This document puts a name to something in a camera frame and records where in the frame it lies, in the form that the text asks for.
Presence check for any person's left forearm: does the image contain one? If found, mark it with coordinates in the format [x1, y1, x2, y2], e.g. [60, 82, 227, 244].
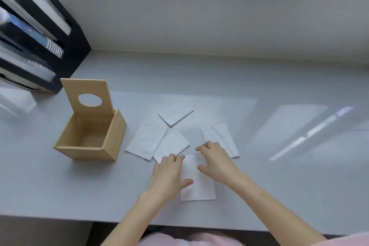
[99, 192, 173, 246]

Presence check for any white tissue paper sheet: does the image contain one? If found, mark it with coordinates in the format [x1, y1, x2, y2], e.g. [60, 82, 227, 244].
[180, 155, 216, 201]
[125, 121, 169, 161]
[158, 104, 194, 127]
[200, 123, 240, 159]
[153, 130, 190, 165]

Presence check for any person's left hand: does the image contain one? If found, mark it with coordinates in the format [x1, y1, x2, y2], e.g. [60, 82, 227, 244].
[143, 153, 194, 199]

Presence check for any wooden lid with oval hole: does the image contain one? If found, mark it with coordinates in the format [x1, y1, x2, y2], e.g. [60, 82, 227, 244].
[60, 78, 116, 117]

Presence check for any person's right forearm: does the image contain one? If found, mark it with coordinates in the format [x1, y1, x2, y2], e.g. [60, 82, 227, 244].
[228, 171, 328, 246]

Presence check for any stack of clear plastic cups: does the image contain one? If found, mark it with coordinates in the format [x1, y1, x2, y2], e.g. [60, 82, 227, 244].
[0, 42, 57, 84]

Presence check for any person's right hand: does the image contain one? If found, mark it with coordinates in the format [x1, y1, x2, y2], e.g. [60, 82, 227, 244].
[195, 140, 246, 185]

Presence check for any pink garment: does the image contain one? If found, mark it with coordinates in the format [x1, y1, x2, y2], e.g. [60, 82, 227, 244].
[141, 230, 369, 246]

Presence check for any stack of blue printed cups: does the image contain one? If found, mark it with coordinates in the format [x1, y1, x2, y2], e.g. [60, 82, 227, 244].
[0, 6, 65, 60]

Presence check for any black cup holder rack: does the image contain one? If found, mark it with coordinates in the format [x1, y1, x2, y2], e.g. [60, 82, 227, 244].
[0, 0, 92, 94]

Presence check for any wooden box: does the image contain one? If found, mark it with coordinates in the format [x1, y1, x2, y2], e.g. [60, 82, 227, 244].
[53, 109, 127, 162]

